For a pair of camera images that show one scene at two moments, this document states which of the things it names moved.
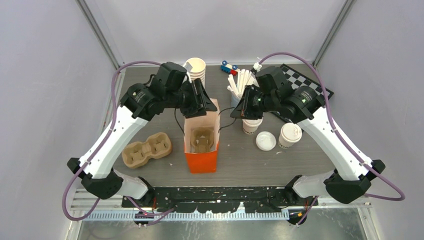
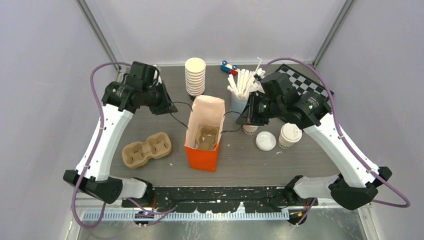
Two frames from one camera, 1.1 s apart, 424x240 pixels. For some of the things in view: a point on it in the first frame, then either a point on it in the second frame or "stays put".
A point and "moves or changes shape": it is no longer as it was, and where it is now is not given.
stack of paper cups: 198,71 stays put
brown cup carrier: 202,138 moves or changes shape
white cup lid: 291,132 stays put
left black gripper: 200,103 -> 167,106
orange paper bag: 201,136 moves or changes shape
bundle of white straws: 244,78 stays put
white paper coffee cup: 288,137 stays put
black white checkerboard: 296,80 stays put
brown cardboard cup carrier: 136,154 stays put
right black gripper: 243,110 -> 248,116
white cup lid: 265,141 stays put
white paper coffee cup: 250,126 stays put
